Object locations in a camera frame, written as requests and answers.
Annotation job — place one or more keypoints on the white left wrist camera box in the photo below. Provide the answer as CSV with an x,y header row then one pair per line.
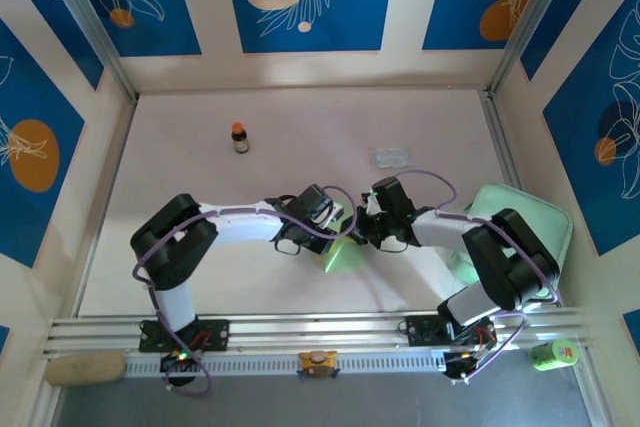
x,y
334,213

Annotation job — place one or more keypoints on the black electronics module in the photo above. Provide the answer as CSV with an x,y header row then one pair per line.
x,y
180,362
462,363

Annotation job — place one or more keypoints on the yellow orange toy clip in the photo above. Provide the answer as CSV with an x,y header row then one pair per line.
x,y
318,362

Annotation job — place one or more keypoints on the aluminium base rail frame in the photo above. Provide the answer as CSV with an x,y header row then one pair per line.
x,y
310,324

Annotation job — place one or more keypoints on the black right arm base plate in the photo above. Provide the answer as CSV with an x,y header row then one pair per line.
x,y
420,329

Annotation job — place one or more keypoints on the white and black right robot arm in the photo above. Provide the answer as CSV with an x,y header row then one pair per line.
x,y
510,262

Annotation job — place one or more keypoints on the aluminium table edge rail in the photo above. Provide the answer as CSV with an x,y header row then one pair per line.
x,y
501,137

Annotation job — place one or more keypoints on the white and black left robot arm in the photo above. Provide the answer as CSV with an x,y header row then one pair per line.
x,y
172,247

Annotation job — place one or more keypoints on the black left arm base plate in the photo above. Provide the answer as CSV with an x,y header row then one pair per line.
x,y
215,334

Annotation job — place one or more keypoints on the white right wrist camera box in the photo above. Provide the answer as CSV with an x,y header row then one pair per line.
x,y
370,206

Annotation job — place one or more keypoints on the brown bottle with orange cap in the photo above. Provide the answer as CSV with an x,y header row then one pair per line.
x,y
240,139

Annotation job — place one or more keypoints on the beige foam roll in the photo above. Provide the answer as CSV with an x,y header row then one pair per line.
x,y
85,369

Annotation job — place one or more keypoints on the mint green tray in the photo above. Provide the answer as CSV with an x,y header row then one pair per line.
x,y
530,207

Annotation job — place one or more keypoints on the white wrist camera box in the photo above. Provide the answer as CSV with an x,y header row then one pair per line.
x,y
334,213
370,206

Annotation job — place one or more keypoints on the clear plastic packet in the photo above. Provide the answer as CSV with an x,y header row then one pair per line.
x,y
390,157

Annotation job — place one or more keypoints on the aluminium corner post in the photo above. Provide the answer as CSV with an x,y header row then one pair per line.
x,y
97,32
531,22

